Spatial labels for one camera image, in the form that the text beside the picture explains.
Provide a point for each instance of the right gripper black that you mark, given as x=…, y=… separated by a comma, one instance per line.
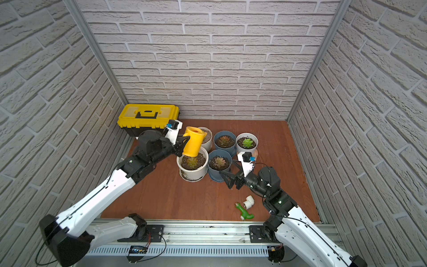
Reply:
x=239, y=178

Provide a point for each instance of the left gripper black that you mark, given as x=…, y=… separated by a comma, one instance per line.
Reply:
x=178, y=145

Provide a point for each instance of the yellow watering can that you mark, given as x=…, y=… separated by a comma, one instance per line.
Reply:
x=193, y=145

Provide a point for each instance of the large white pot succulent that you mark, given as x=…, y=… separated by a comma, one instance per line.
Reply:
x=193, y=169

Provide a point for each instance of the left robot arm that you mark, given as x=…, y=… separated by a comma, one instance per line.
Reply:
x=69, y=235

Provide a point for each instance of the white pipe elbow fitting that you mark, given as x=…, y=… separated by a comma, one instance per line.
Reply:
x=249, y=202

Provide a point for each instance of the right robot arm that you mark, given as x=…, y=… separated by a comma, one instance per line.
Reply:
x=288, y=224

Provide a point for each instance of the blue pot succulent front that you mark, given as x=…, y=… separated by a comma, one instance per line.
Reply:
x=219, y=160

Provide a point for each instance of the blue pot succulent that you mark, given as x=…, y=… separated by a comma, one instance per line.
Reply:
x=219, y=160
x=225, y=140

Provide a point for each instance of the white pot green succulent back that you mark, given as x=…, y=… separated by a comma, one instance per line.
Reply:
x=207, y=141

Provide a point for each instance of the white pot green succulent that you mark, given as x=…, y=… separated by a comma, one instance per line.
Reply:
x=207, y=141
x=246, y=142

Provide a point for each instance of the white pot green succulent right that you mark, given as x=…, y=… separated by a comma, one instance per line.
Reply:
x=246, y=142

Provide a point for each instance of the blue pot succulent back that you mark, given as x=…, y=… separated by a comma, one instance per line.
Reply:
x=225, y=140

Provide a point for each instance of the green pipe fitting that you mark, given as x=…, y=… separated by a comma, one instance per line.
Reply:
x=244, y=213

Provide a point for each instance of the yellow black toolbox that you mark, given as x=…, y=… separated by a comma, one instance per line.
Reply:
x=137, y=118

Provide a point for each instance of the right controller board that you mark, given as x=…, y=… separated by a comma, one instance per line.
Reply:
x=276, y=254

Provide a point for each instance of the controller board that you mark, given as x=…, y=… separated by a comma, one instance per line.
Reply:
x=136, y=253
x=276, y=254

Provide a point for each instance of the left controller board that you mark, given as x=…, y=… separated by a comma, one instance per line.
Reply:
x=136, y=253

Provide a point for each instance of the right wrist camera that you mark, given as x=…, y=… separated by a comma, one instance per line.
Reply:
x=247, y=162

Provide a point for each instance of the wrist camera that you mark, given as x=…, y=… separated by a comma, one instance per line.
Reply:
x=247, y=162
x=172, y=130

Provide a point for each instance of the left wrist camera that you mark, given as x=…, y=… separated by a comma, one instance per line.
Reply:
x=172, y=130

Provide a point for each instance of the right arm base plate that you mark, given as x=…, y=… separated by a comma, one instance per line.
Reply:
x=262, y=234

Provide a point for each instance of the aluminium rail frame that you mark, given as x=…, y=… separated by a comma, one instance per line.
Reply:
x=193, y=239

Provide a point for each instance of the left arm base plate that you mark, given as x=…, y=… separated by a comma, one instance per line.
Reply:
x=154, y=232

